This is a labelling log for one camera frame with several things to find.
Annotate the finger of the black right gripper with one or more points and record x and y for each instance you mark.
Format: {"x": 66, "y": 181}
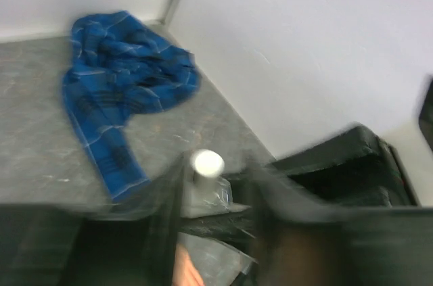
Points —
{"x": 235, "y": 229}
{"x": 352, "y": 168}

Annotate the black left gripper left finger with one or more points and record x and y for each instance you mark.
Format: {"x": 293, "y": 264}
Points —
{"x": 48, "y": 245}

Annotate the blue plaid shirt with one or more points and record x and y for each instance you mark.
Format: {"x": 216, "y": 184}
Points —
{"x": 121, "y": 68}

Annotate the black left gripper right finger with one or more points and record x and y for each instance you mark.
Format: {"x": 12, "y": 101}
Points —
{"x": 300, "y": 239}

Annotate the mannequin hand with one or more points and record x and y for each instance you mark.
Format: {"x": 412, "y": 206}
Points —
{"x": 184, "y": 272}

